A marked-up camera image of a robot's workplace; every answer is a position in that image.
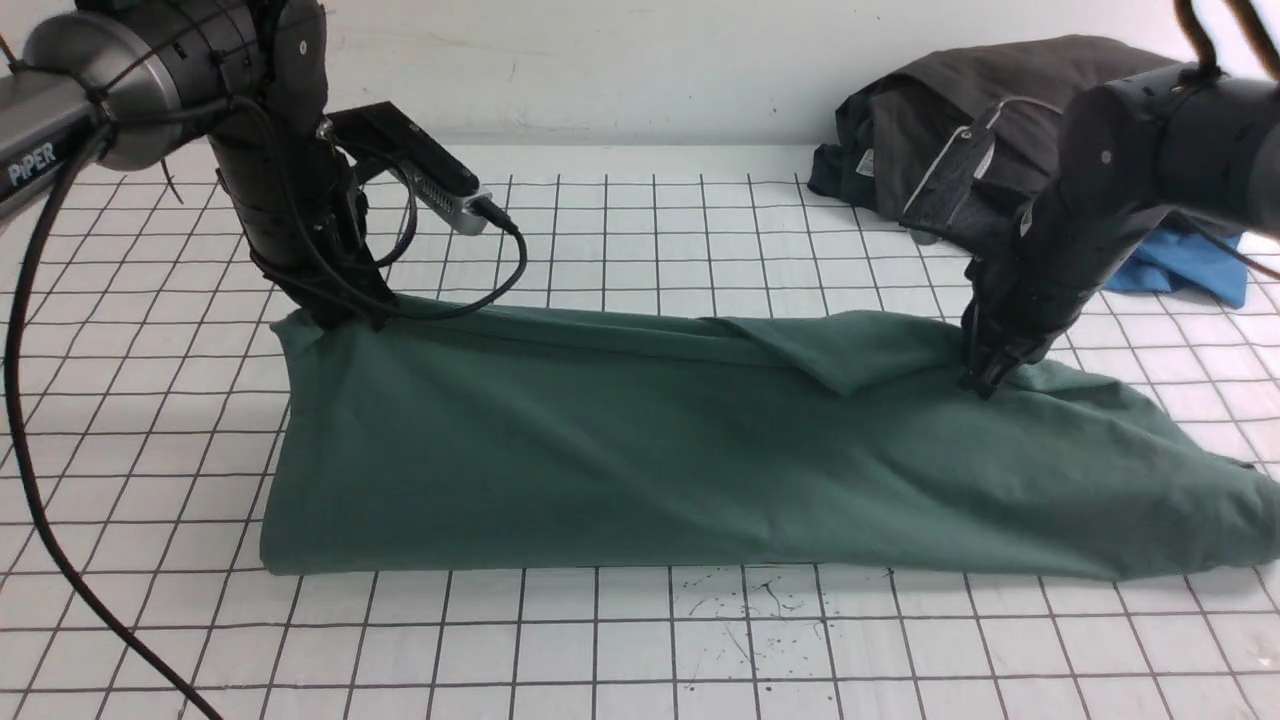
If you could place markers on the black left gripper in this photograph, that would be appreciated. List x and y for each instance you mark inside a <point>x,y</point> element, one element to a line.
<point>296,199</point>

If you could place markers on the dark grey crumpled garment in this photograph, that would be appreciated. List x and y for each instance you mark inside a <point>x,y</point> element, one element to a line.
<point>889,133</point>

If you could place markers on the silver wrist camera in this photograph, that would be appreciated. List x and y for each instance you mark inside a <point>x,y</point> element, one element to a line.
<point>984,175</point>
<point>381,138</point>

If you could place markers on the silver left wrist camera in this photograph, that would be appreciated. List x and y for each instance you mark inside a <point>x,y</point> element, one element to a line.
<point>381,138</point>

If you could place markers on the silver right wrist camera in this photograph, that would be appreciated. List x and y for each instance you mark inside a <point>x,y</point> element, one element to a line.
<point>984,175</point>

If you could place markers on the blue crumpled garment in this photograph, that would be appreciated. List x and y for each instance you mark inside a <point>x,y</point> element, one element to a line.
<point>1170,261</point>

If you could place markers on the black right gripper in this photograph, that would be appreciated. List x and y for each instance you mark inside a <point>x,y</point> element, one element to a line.
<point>1025,298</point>

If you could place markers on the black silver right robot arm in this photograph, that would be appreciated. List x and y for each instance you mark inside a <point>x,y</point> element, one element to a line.
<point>1130,152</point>

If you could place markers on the white grid-pattern table cloth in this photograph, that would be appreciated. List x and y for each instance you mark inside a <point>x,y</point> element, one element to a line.
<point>156,400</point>

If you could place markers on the green long-sleeve shirt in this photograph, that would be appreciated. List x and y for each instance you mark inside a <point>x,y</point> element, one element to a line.
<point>521,437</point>

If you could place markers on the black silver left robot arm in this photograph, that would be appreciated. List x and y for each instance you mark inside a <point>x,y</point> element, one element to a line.
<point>124,84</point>

